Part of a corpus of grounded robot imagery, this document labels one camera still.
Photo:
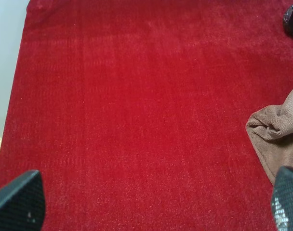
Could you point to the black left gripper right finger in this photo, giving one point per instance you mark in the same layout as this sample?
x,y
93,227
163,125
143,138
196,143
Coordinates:
x,y
282,199

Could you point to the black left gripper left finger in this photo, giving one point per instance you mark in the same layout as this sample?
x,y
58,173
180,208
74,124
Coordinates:
x,y
22,203

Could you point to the brown microfibre towel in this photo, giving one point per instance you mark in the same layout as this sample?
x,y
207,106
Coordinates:
x,y
270,131

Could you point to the red velvet table cloth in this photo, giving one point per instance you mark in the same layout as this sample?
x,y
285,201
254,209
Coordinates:
x,y
134,111

